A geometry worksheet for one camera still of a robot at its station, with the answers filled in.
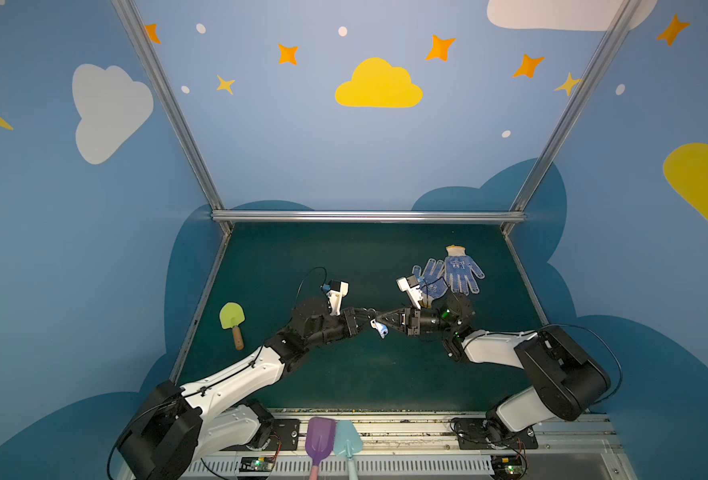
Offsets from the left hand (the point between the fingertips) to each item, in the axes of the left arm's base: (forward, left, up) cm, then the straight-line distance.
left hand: (378, 320), depth 74 cm
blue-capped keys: (-2, -1, -1) cm, 2 cm away
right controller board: (-28, -32, -20) cm, 47 cm away
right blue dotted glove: (+32, -33, -20) cm, 50 cm away
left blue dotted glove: (+7, -13, +7) cm, 17 cm away
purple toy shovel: (-24, +14, -19) cm, 34 cm away
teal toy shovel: (-24, +7, -17) cm, 30 cm away
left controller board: (-28, +29, -20) cm, 45 cm away
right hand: (0, -1, +1) cm, 1 cm away
